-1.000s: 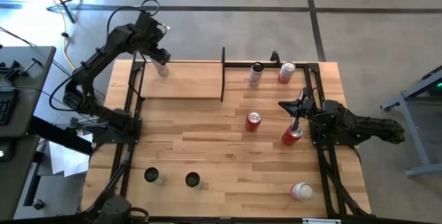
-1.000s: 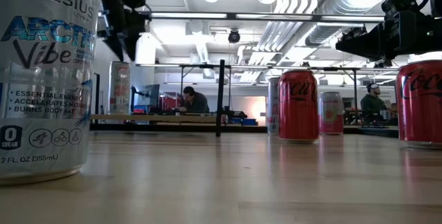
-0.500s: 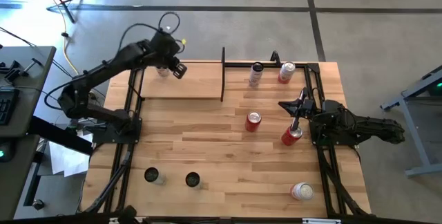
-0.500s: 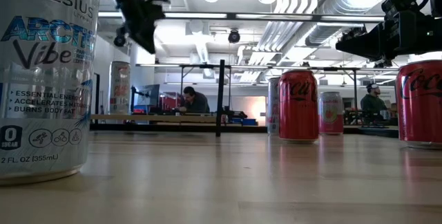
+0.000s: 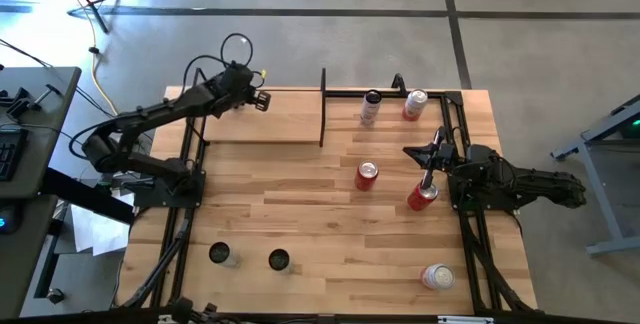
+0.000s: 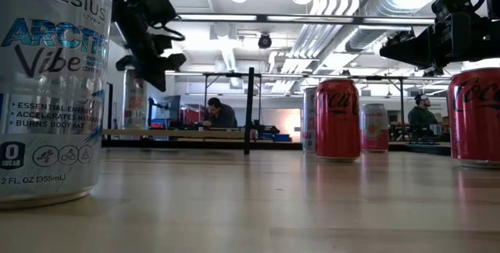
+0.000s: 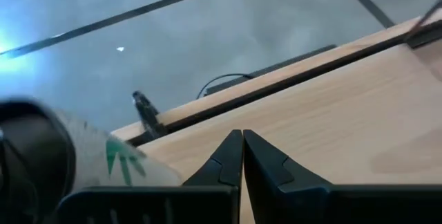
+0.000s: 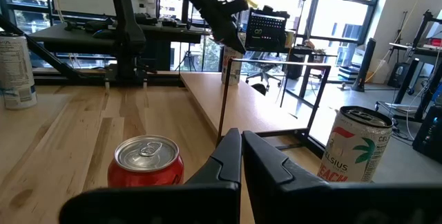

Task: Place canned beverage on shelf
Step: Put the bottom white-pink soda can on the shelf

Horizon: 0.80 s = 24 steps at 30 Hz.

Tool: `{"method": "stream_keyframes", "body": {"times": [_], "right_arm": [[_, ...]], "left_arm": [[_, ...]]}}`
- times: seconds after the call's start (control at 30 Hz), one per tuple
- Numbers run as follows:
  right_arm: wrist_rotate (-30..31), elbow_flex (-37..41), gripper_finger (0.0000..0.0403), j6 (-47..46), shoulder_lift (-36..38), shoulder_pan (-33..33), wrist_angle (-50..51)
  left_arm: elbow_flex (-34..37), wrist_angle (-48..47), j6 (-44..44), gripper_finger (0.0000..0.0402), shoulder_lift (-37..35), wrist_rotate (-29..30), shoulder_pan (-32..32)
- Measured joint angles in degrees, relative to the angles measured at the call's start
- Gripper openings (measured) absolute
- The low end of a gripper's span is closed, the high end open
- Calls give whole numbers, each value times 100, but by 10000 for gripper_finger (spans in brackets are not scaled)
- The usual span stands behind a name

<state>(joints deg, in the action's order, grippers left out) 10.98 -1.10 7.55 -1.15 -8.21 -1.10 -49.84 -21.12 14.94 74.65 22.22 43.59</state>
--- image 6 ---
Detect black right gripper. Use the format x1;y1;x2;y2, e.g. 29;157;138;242
379;9;494;69

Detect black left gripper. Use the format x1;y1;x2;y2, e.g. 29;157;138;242
116;22;187;93

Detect pink sparkling water can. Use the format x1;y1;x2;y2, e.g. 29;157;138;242
359;103;390;154

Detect red Coca-Cola can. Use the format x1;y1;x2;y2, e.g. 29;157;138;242
447;67;500;169
314;78;362;162

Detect white Celsius Arctic Vibe can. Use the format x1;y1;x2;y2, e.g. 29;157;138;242
0;0;115;210

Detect white Celsius Peach Vibe can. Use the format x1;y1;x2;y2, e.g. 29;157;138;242
123;69;148;130
302;87;318;153

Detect black ceiling track lamp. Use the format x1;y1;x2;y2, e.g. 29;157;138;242
384;29;416;47

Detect dark computer monitor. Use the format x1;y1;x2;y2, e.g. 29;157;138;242
155;94;181;121

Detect red tool cabinet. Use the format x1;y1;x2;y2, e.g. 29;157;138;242
181;103;204;126

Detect person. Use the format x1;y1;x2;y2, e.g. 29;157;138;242
407;93;439;127
200;96;239;130

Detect dark far-table equipment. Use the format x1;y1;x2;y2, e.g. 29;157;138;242
389;122;451;144

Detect black round hanging fixture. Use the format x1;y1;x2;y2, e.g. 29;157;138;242
257;32;273;50

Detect overhead light bar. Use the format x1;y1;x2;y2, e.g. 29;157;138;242
171;12;437;27

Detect black background device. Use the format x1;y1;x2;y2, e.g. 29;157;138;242
252;119;280;137

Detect blue storage bins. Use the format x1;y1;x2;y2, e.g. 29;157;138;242
260;133;292;143

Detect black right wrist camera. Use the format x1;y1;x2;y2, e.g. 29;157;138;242
430;0;470;16

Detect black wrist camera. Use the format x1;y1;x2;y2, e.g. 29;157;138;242
145;0;177;30
430;0;470;16

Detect wooden shelf with black frame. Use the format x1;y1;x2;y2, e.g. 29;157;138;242
102;66;255;156

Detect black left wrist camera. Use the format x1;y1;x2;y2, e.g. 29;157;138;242
145;0;177;30

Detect black aluminium table frame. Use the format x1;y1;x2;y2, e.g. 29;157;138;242
102;138;452;156

